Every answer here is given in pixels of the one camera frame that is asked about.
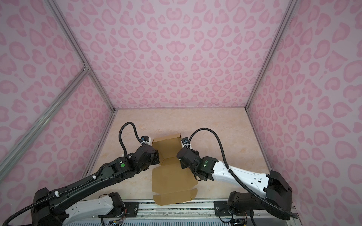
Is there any aluminium corner post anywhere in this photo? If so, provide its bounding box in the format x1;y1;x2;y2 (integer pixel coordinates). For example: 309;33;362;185
245;0;300;112
44;0;116;113

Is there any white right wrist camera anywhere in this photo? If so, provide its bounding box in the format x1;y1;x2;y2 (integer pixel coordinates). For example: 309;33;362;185
181;137;191;149

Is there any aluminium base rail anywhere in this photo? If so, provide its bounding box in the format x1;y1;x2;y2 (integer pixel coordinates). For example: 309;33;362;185
64;197;301;226

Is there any aluminium diagonal frame bar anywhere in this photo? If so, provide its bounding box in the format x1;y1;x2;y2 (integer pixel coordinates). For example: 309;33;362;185
1;66;89;181

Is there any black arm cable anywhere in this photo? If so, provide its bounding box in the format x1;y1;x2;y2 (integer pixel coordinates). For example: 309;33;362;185
118;121;142;157
188;128;299;219

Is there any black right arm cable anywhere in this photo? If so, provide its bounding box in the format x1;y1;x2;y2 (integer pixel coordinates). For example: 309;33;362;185
188;128;299;219

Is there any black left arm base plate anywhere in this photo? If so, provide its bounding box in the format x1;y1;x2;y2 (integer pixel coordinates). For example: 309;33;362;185
98;202;139;218

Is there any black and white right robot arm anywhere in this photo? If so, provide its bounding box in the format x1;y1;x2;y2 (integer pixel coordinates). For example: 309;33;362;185
177;147;298;220

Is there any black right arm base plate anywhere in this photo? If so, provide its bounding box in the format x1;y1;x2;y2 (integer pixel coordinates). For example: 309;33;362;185
213;201;251;217

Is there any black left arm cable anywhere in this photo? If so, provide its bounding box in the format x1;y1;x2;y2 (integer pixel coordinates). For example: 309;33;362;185
118;121;142;157

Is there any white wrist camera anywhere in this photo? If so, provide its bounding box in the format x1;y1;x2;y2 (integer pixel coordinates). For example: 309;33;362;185
181;137;191;149
140;136;152;146

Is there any brown cardboard box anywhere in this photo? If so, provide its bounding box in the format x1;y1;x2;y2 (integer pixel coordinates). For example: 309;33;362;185
152;134;198;206

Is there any aluminium left corner post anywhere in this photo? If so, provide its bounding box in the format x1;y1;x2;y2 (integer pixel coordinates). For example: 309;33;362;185
44;0;116;113

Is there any aluminium right corner post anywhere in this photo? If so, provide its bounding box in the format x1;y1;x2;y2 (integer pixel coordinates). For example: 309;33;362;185
245;0;300;112

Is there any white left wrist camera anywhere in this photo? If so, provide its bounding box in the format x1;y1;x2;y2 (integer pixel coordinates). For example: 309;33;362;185
140;136;152;146

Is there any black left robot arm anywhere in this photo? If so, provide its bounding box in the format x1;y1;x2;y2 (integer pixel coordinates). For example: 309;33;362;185
31;145;159;226

